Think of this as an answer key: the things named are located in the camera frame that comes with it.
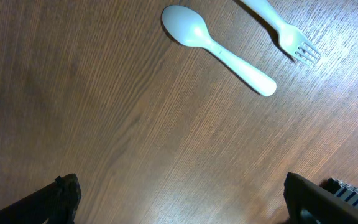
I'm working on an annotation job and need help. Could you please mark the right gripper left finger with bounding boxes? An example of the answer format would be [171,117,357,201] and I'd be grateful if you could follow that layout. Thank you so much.
[0,174,81,224]

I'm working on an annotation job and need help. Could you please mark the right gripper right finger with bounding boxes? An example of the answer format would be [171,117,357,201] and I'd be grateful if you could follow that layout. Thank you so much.
[283,172,358,224]

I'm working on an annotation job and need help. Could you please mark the blue striped connector block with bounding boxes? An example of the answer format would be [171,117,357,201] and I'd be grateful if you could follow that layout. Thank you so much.
[324,178,358,208]

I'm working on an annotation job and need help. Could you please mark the white plastic fork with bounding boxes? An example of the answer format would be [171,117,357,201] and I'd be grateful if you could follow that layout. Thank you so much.
[241,0,321,66]

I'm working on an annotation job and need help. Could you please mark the white plastic spoon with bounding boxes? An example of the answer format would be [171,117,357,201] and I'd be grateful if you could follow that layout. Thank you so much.
[162,5,277,96]

